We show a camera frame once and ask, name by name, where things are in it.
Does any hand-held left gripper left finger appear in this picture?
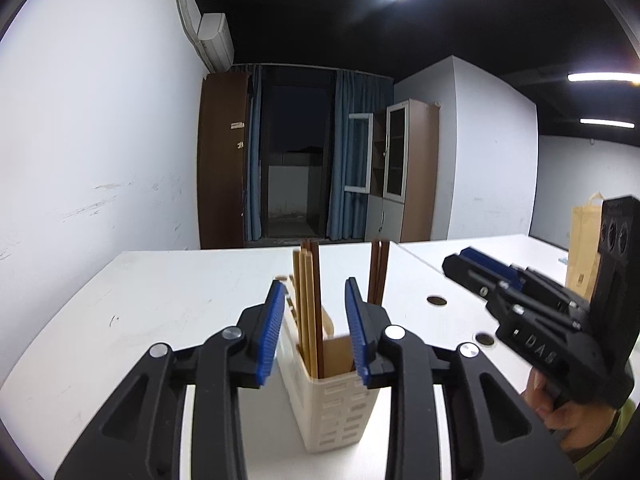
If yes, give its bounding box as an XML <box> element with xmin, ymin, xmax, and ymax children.
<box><xmin>54</xmin><ymin>280</ymin><xmax>287</xmax><ymax>480</ymax></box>

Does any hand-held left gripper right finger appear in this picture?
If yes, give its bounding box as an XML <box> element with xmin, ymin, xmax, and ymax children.
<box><xmin>345</xmin><ymin>277</ymin><xmax>578</xmax><ymax>480</ymax></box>

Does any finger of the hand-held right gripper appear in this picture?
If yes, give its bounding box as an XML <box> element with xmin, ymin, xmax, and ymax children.
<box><xmin>460</xmin><ymin>246</ymin><xmax>591</xmax><ymax>317</ymax></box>
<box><xmin>442</xmin><ymin>254</ymin><xmax>509</xmax><ymax>302</ymax></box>

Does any cream plastic utensil holder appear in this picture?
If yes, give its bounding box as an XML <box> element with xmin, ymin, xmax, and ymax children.
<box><xmin>274</xmin><ymin>275</ymin><xmax>381</xmax><ymax>455</ymax></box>

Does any person's right forearm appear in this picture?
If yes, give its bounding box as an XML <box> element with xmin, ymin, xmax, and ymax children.
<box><xmin>570</xmin><ymin>400</ymin><xmax>640</xmax><ymax>480</ymax></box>

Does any person's right hand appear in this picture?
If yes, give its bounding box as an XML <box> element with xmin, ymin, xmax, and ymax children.
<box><xmin>520</xmin><ymin>365</ymin><xmax>626</xmax><ymax>456</ymax></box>

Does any brown paper bag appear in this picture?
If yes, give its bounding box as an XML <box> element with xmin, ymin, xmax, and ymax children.
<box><xmin>566</xmin><ymin>191</ymin><xmax>608</xmax><ymax>297</ymax></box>

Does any glass door cabinet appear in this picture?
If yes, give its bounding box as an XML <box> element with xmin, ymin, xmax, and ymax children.
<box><xmin>345</xmin><ymin>99</ymin><xmax>441</xmax><ymax>243</ymax></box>

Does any narrow blue curtain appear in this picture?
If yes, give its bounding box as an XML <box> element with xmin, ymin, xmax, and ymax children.
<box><xmin>244</xmin><ymin>64</ymin><xmax>264</xmax><ymax>242</ymax></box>

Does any dark brown wardrobe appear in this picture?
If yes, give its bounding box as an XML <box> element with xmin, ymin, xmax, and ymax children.
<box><xmin>196</xmin><ymin>72</ymin><xmax>252</xmax><ymax>250</ymax></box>

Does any ceiling light bar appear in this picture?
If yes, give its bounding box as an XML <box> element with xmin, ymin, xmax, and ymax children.
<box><xmin>580</xmin><ymin>118</ymin><xmax>636</xmax><ymax>129</ymax></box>
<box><xmin>567</xmin><ymin>72</ymin><xmax>640</xmax><ymax>84</ymax></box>

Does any dark window opening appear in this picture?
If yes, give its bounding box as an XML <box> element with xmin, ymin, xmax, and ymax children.
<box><xmin>260</xmin><ymin>65</ymin><xmax>337</xmax><ymax>238</ymax></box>

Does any wide blue curtain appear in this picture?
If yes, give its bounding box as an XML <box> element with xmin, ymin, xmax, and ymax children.
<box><xmin>327</xmin><ymin>71</ymin><xmax>394</xmax><ymax>242</ymax></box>

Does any white air conditioner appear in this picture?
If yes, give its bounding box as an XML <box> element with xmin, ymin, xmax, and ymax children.
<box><xmin>196</xmin><ymin>12</ymin><xmax>235</xmax><ymax>72</ymax></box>

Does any white wall pipe cover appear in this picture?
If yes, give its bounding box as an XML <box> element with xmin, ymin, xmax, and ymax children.
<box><xmin>167</xmin><ymin>0</ymin><xmax>211</xmax><ymax>68</ymax></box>

